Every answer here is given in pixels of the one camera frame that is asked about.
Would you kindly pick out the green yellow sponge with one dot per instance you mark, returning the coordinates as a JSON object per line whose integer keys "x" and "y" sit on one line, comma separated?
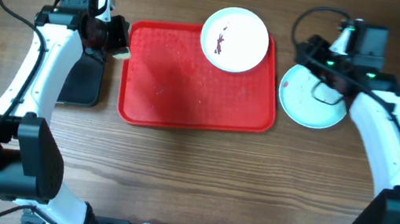
{"x": 122, "y": 54}

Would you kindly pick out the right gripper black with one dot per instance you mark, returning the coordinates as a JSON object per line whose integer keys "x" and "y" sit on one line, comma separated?
{"x": 315, "y": 46}

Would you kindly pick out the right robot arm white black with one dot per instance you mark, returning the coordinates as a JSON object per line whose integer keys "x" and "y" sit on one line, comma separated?
{"x": 352, "y": 66}

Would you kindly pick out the black plastic tray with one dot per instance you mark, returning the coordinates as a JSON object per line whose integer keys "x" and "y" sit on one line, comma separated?
{"x": 83, "y": 83}

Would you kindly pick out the white plate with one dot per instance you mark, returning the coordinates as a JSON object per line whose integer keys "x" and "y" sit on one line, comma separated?
{"x": 234, "y": 39}

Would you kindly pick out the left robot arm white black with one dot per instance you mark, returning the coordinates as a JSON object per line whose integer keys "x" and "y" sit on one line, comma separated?
{"x": 31, "y": 165}

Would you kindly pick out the light green plate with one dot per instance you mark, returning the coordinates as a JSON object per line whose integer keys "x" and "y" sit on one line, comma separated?
{"x": 308, "y": 101}

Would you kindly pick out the red plastic tray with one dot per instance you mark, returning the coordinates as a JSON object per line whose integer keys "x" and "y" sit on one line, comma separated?
{"x": 168, "y": 82}

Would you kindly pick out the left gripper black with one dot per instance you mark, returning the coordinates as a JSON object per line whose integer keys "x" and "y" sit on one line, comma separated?
{"x": 119, "y": 27}

